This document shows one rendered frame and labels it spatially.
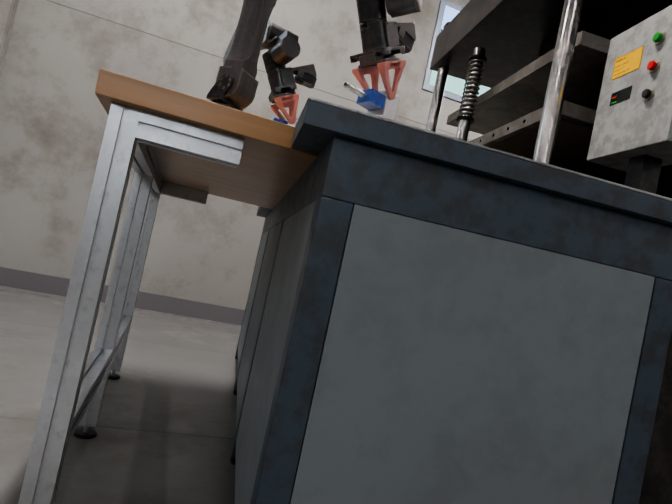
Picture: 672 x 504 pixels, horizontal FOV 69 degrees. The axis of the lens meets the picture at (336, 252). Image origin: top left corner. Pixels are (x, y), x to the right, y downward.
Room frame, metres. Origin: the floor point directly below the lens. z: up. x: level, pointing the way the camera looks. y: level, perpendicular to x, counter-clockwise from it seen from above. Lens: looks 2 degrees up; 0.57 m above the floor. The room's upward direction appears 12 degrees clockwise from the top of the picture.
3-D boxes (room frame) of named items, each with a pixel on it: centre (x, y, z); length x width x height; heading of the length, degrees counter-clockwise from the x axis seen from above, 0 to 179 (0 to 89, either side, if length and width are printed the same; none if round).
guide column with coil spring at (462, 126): (2.33, -0.47, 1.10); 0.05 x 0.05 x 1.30
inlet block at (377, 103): (1.00, 0.00, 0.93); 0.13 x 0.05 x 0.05; 132
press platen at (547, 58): (2.24, -0.90, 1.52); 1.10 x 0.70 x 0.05; 11
